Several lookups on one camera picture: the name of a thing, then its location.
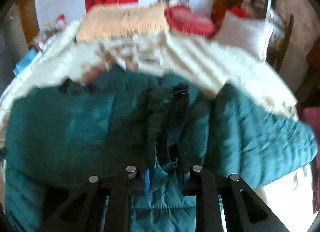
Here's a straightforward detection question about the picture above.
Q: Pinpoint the dark green puffer jacket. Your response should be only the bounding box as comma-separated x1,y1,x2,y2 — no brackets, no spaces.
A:
1,67,317,231

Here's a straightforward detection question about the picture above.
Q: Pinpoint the floral cream bed quilt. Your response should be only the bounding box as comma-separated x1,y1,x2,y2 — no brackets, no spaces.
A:
1,20,298,133

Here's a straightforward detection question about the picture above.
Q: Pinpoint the blue paper bag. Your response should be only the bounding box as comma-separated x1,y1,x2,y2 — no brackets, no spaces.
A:
13,48,37,77

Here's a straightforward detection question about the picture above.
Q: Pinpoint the white square pillow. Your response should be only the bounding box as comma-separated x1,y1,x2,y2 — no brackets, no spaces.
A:
214,11,273,62

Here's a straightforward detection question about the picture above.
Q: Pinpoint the wooden chair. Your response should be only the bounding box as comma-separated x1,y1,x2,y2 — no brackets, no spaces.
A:
265,0,295,73

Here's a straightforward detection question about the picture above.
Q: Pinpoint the peach ruffled pillow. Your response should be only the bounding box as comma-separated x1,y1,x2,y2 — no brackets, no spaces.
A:
75,3,169,42

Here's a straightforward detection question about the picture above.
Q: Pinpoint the plush doll with red hat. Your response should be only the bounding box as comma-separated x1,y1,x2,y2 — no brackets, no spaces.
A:
54,14,67,32

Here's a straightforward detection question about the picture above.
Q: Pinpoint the red bag on chair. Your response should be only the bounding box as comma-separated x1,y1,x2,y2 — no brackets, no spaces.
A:
229,6,249,18

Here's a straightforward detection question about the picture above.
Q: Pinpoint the red heart-shaped cushion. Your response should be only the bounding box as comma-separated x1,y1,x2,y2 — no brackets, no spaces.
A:
164,5,217,38

